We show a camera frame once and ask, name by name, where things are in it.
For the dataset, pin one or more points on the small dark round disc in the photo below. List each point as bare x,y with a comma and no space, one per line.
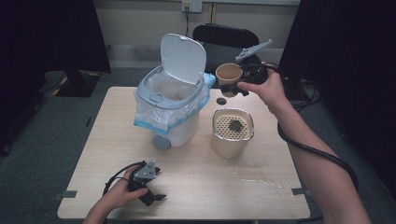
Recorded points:
221,101

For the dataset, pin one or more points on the clear blue-edged trash bag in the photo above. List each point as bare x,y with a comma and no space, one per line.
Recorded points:
155,116

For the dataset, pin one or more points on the brown paper cup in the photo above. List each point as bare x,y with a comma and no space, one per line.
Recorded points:
229,74

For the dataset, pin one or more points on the grey tape strip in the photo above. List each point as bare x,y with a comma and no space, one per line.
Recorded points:
300,191
65,195

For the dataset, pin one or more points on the black chair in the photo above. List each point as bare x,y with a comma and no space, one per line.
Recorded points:
225,34

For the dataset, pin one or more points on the white wall socket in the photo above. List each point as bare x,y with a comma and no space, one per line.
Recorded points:
192,5

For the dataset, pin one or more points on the black stand base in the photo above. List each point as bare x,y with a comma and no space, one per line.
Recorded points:
77,84

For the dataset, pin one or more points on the spilled water puddle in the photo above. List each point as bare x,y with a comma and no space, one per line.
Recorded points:
264,182

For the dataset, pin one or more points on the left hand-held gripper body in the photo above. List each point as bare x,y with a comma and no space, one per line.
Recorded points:
144,174

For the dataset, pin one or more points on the dark wet tea leaves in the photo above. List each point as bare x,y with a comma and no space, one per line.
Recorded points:
235,125

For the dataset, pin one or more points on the person's left hand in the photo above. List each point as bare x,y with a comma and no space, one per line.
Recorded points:
121,194

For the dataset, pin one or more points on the person's right hand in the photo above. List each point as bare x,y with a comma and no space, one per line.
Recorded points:
271,91

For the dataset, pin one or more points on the white pedal trash can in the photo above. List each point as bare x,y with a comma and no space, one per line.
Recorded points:
183,59

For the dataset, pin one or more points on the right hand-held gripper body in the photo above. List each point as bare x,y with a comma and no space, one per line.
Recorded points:
253,73

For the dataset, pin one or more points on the beige bucket with strainer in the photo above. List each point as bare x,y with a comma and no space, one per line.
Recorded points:
229,146

